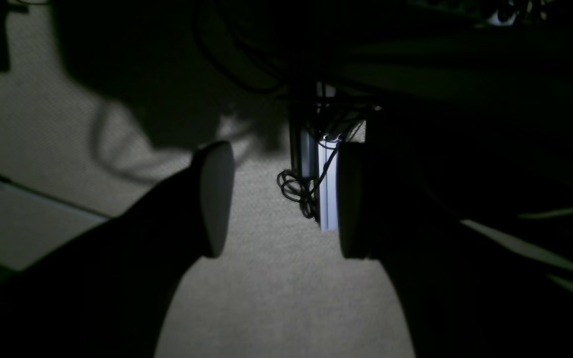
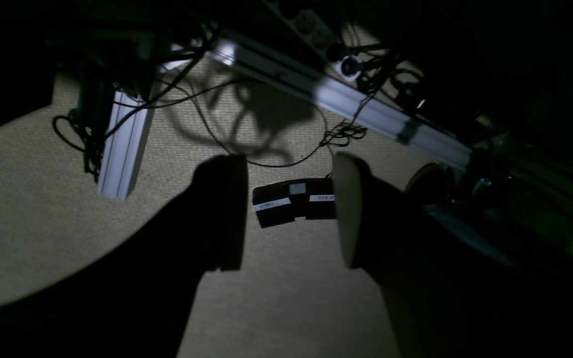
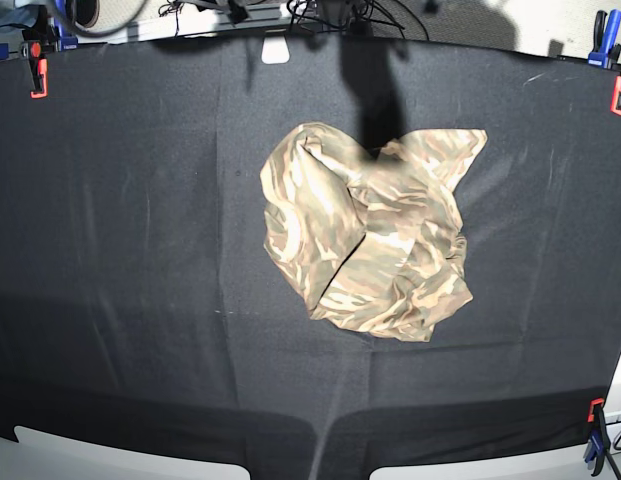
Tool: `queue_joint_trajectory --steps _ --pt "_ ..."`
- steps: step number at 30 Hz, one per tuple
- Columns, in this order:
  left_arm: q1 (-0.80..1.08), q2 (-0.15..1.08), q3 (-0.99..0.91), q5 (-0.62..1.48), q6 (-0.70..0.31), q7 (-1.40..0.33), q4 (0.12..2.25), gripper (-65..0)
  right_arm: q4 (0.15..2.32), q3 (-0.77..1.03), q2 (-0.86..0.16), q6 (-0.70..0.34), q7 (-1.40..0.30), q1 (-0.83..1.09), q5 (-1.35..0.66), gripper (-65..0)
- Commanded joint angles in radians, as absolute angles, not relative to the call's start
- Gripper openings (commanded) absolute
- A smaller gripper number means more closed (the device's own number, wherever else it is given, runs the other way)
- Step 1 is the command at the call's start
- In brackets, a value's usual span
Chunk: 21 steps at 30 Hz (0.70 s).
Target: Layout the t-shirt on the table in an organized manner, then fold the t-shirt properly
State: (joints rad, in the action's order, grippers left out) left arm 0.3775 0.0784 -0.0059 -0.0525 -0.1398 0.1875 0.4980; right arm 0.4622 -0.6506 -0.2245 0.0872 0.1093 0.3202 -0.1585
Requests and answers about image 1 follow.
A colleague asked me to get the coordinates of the tangled black cable bundle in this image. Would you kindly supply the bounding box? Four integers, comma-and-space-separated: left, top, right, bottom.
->
277, 142, 341, 220

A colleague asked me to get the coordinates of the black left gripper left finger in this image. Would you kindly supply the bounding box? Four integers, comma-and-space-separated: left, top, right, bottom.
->
0, 141, 236, 358

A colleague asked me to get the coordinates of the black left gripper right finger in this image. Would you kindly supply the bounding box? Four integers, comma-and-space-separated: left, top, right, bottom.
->
337, 143, 573, 358

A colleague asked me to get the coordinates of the white vertical table leg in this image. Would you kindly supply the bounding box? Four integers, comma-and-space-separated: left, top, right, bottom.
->
296, 122, 339, 232

